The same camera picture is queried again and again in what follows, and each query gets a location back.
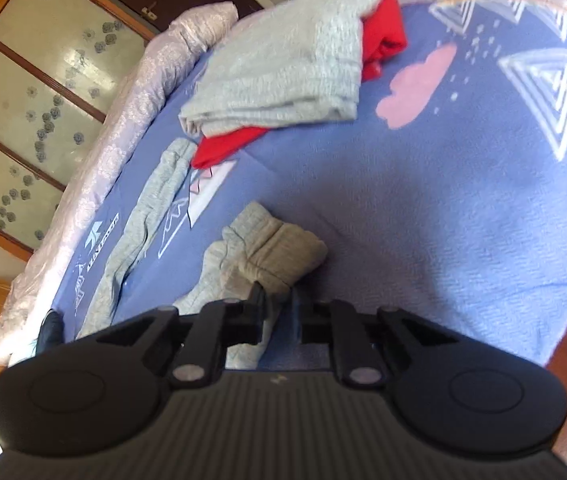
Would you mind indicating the dark cloth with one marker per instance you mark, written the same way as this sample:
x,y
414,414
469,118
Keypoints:
x,y
49,332

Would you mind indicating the folded light grey garment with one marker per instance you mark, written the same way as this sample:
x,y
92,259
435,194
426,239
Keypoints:
x,y
288,55

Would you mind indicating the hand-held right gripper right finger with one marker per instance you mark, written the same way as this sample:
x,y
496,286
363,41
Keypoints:
x,y
308,321

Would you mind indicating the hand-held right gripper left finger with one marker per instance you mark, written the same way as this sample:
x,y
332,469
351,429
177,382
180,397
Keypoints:
x,y
251,316

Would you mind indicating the blue printed blanket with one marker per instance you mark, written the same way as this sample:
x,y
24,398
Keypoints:
x,y
438,220

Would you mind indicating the red folded garment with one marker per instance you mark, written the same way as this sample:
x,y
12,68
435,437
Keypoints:
x,y
383,35

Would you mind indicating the grey pants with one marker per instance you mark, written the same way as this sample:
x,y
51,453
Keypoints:
x,y
258,255

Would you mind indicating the wooden wardrobe with floral glass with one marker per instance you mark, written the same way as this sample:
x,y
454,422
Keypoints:
x,y
38,95

